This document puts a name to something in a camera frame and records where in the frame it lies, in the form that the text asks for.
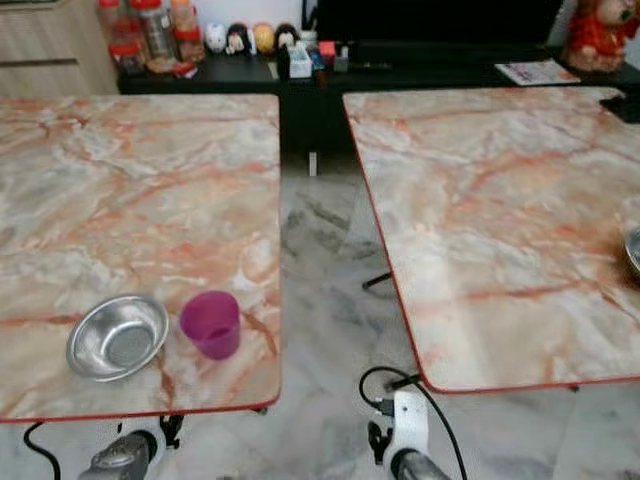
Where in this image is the black television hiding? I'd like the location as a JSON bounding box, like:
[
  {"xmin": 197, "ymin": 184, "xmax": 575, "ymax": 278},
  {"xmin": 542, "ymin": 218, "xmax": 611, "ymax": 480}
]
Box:
[{"xmin": 314, "ymin": 0, "xmax": 567, "ymax": 44}]

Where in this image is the light wooden cabinet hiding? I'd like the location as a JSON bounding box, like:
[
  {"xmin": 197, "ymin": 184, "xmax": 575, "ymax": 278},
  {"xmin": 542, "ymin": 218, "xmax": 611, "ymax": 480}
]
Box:
[{"xmin": 0, "ymin": 0, "xmax": 120, "ymax": 100}]

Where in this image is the brown metal table leg frame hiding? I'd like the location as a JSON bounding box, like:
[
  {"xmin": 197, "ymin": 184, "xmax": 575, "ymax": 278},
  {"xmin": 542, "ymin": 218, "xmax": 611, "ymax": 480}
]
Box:
[{"xmin": 363, "ymin": 270, "xmax": 394, "ymax": 292}]

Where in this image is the red lid snack jar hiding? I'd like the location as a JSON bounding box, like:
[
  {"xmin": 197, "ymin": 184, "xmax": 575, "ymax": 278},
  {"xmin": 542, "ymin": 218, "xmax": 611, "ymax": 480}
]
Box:
[
  {"xmin": 131, "ymin": 0, "xmax": 177, "ymax": 67},
  {"xmin": 97, "ymin": 0, "xmax": 147, "ymax": 75},
  {"xmin": 168, "ymin": 0, "xmax": 202, "ymax": 64}
]

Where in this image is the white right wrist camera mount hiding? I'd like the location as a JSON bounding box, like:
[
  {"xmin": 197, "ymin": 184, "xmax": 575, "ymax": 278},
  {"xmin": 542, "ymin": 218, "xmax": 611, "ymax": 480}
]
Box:
[{"xmin": 390, "ymin": 390, "xmax": 430, "ymax": 471}]

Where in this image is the printed magazine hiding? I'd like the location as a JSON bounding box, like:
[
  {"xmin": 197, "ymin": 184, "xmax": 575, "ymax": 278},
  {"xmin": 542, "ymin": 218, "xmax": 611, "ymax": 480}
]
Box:
[{"xmin": 495, "ymin": 59, "xmax": 583, "ymax": 87}]

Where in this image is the yellow round figurine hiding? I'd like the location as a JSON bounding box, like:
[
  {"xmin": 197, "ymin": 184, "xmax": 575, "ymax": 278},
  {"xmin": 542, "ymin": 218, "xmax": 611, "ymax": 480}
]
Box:
[{"xmin": 252, "ymin": 22, "xmax": 277, "ymax": 54}]

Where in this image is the purple plastic cup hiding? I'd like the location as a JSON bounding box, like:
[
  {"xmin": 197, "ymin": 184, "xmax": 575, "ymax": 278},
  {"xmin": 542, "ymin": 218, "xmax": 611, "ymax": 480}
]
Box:
[{"xmin": 179, "ymin": 290, "xmax": 242, "ymax": 361}]

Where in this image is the black round figurine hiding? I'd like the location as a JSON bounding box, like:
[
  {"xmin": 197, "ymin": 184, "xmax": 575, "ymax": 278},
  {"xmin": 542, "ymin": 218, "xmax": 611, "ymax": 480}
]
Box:
[{"xmin": 274, "ymin": 22, "xmax": 300, "ymax": 57}]

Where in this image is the small white box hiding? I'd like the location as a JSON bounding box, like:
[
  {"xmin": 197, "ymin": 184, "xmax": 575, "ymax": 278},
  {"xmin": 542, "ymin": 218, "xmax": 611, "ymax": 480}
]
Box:
[{"xmin": 287, "ymin": 46, "xmax": 314, "ymax": 80}]

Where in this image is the black and white figurine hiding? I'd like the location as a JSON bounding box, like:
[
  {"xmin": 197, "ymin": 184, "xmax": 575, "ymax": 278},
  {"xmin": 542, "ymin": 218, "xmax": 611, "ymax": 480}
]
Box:
[{"xmin": 226, "ymin": 23, "xmax": 252, "ymax": 56}]

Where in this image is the red plush figure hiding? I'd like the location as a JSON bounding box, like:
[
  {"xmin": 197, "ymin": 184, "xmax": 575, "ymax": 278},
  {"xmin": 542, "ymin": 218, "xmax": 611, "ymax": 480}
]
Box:
[{"xmin": 562, "ymin": 0, "xmax": 640, "ymax": 74}]

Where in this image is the white round figurine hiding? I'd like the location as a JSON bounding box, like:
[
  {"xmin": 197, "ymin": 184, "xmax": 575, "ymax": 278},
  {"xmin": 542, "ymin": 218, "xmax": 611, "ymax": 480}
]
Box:
[{"xmin": 204, "ymin": 23, "xmax": 228, "ymax": 54}]

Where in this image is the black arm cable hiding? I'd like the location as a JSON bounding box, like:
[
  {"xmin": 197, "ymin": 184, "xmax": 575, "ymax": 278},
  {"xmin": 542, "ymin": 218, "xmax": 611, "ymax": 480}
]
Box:
[
  {"xmin": 22, "ymin": 421, "xmax": 63, "ymax": 480},
  {"xmin": 358, "ymin": 366, "xmax": 470, "ymax": 480}
]

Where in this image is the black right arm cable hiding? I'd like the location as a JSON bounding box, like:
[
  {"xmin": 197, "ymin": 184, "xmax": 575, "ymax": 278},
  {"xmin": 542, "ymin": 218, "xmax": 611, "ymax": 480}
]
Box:
[{"xmin": 358, "ymin": 366, "xmax": 470, "ymax": 480}]

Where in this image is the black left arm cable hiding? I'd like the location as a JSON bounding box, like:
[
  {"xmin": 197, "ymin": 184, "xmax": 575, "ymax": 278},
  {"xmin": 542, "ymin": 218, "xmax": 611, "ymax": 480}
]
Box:
[{"xmin": 22, "ymin": 421, "xmax": 63, "ymax": 480}]

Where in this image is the marble pattern folding table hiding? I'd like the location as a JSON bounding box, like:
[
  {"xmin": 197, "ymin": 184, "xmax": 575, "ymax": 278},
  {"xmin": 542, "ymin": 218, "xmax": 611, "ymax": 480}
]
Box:
[
  {"xmin": 343, "ymin": 85, "xmax": 640, "ymax": 394},
  {"xmin": 0, "ymin": 93, "xmax": 282, "ymax": 423}
]

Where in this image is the steel bowl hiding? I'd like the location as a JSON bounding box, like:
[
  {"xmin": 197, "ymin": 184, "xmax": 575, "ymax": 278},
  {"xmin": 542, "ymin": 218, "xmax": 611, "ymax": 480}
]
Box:
[
  {"xmin": 624, "ymin": 228, "xmax": 640, "ymax": 276},
  {"xmin": 66, "ymin": 294, "xmax": 170, "ymax": 383}
]

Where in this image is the black low tv cabinet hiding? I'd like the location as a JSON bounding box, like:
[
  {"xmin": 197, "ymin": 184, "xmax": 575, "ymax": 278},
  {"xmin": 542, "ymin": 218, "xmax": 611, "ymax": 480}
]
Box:
[{"xmin": 118, "ymin": 44, "xmax": 640, "ymax": 157}]

